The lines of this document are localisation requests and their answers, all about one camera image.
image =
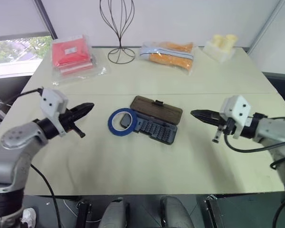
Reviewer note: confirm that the grey slanted frame pole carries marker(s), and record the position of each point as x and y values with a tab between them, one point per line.
266	26

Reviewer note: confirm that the bit set case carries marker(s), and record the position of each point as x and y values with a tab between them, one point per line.
160	114

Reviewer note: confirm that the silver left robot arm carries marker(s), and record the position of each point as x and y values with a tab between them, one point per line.
13	152

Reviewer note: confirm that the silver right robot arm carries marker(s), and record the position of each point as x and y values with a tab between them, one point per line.
273	129

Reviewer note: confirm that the orange blue item in bag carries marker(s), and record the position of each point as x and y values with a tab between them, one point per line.
171	57

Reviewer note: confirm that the blue tape roll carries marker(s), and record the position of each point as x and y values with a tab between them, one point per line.
112	127

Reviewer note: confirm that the cream plastic cup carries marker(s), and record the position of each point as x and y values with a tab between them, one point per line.
217	40
230	41

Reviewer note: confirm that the red cloth in plastic bag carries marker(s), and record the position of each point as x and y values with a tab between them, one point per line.
71	55

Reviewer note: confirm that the white shoe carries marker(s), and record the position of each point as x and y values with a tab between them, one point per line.
29	216

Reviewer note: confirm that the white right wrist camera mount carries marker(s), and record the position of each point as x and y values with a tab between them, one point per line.
238	108

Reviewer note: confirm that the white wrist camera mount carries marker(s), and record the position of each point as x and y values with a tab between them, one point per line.
238	108
52	101

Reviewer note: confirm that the dark rounded grey shape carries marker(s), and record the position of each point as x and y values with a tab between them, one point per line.
177	212
114	213

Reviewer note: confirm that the black table leg bracket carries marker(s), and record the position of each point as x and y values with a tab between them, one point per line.
83	215
213	211

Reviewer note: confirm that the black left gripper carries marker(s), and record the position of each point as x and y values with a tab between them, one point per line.
67	120

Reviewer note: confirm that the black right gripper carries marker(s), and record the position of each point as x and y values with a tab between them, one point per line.
228	127

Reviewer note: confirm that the window with trees outside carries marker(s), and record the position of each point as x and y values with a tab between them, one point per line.
12	48

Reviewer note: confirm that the white roller blind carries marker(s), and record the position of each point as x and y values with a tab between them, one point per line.
14	16

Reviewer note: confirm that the black slanted frame pole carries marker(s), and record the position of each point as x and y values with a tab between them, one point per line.
45	17

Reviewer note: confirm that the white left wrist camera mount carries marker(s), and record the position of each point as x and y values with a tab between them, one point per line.
52	101

